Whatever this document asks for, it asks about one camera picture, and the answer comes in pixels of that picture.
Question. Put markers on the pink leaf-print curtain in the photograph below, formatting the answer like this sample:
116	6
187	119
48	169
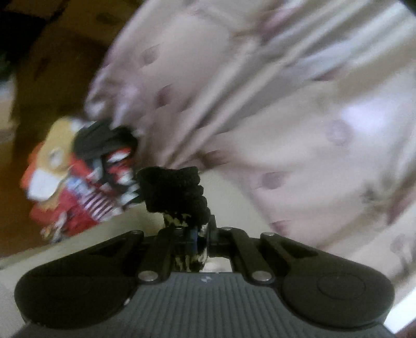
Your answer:
260	97

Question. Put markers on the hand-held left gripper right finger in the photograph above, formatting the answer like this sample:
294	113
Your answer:
242	250

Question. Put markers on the black white striped knit garment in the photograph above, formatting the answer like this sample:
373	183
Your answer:
172	191

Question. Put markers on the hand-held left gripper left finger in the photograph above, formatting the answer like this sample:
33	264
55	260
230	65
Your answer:
167	247

